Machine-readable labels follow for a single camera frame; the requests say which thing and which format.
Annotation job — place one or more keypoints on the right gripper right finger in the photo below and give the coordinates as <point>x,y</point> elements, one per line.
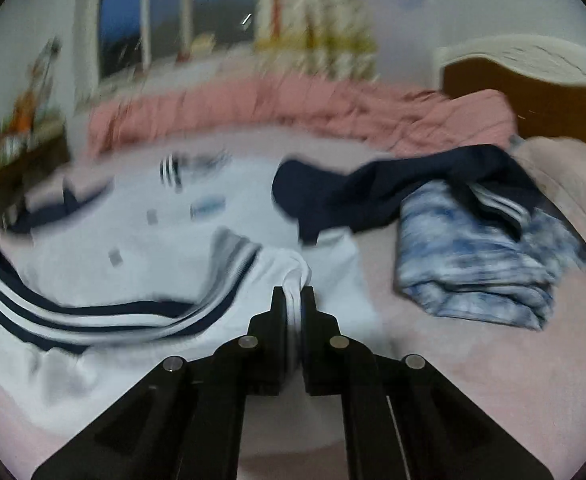
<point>402,418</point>

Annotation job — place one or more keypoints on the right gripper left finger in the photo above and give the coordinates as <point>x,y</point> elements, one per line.
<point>184,419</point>

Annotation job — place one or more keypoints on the white navy varsity jacket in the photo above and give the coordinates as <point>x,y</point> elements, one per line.
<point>177,260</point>

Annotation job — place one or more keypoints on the blue plaid folded garment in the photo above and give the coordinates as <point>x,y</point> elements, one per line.
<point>453,265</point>

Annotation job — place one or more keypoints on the pink plaid quilt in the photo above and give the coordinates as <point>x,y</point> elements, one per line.
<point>401,121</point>

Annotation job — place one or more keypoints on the pink pillow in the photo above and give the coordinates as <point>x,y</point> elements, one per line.
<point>558,166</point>

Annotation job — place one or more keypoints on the dark wooden desk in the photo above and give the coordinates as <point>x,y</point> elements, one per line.
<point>32,165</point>

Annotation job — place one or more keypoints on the orange plush toy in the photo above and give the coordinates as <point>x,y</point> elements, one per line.
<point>23,117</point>

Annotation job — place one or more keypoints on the white wooden headboard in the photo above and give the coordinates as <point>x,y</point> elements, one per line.
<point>543,78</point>

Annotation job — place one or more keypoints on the white framed window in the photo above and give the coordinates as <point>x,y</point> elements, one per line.
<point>117,41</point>

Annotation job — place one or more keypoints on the tree pattern curtain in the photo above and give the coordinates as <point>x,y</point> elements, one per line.
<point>331,38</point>

